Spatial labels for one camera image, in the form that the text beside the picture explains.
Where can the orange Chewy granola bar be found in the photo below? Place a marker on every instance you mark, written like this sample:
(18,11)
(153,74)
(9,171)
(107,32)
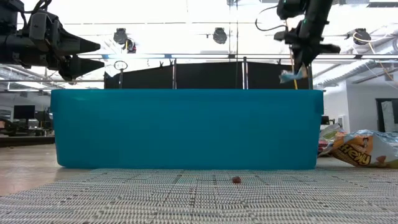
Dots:
(360,154)

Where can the horizontal metal frame rail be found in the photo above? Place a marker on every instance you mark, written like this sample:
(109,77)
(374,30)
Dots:
(199,56)

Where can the thin black vertical rod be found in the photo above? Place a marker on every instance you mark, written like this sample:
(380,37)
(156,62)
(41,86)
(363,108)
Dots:
(237,31)

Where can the black table edge rail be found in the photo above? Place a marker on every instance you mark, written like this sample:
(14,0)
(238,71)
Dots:
(25,141)

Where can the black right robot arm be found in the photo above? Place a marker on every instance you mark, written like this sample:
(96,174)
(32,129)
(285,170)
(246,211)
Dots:
(317,11)

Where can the blue white granola bar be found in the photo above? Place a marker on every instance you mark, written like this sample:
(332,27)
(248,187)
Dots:
(290,77)

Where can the white wall box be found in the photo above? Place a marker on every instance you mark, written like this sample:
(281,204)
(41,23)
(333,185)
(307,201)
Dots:
(341,123)

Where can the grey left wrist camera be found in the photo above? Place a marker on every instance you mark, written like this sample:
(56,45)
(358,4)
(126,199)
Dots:
(38,26)

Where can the teal plastic bin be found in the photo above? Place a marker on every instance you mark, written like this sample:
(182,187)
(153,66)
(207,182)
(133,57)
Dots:
(186,129)

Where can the dark door frame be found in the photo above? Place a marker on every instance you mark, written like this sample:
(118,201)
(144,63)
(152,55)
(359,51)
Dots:
(378,115)

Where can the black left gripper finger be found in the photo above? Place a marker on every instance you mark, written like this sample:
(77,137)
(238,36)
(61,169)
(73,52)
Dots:
(82,66)
(79,46)

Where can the grey mesh table mat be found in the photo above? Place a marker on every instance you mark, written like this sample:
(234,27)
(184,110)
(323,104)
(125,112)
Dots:
(199,202)

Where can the black red hanging device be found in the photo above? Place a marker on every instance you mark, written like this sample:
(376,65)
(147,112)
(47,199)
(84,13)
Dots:
(131,46)

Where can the black computer monitor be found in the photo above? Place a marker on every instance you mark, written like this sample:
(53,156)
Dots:
(24,112)

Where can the black backdrop curtain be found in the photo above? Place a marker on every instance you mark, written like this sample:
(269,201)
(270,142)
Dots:
(208,76)

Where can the small brown crumb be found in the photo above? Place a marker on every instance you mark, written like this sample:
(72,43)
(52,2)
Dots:
(236,180)

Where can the metal frame post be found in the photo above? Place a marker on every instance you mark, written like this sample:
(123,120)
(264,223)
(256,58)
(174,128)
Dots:
(310,83)
(174,76)
(245,74)

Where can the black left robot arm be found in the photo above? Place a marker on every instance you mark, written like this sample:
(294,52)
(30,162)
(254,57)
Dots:
(9,43)

